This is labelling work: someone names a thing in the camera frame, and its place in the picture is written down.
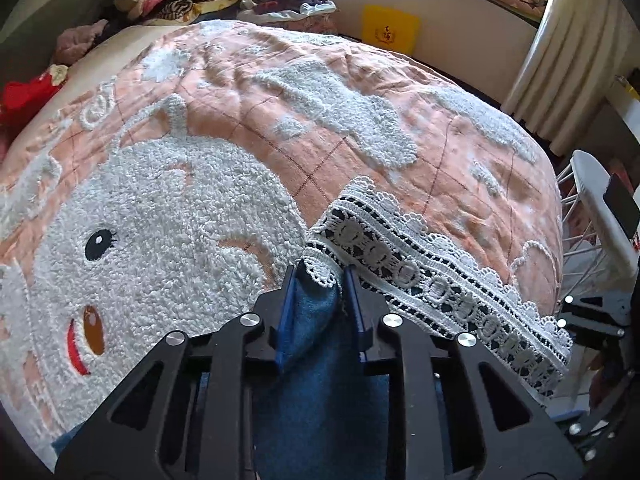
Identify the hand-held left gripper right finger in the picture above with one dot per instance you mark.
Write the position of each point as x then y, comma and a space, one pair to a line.
352, 305

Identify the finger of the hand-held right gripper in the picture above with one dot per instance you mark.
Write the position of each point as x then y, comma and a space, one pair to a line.
600, 435
592, 317

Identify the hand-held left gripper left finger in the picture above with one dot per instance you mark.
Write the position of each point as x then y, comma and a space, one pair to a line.
285, 310

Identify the blue denim pants lace trim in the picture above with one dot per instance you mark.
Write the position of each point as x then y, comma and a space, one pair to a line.
320, 385

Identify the black phone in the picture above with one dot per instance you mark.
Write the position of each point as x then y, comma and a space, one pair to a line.
622, 205

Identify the orange blanket white fluffy pattern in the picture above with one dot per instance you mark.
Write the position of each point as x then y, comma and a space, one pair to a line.
200, 185

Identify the yellow bag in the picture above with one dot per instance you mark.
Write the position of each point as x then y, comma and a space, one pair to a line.
390, 30

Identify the purple clothes pile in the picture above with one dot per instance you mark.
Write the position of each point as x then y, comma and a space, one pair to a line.
295, 2

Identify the cream bed sheet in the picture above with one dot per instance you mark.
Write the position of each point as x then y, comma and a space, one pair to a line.
127, 40

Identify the red cloth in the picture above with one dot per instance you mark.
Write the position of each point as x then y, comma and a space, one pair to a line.
27, 95

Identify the mauve fluffy cloth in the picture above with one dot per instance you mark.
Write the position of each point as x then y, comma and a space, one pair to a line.
77, 40

